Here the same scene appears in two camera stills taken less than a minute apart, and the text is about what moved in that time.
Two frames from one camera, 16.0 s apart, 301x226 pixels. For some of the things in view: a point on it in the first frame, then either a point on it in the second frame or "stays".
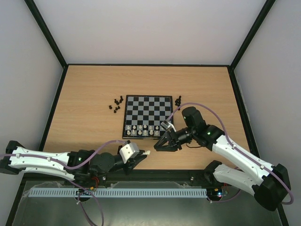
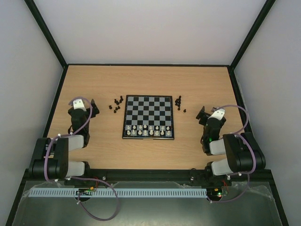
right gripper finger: x=166 y=139 -> x=201 y=111
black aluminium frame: x=148 y=174 stays
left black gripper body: x=129 y=163 -> x=70 y=112
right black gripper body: x=173 y=139 -> x=205 y=118
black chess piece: x=178 y=101 stays
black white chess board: x=144 y=115 stays
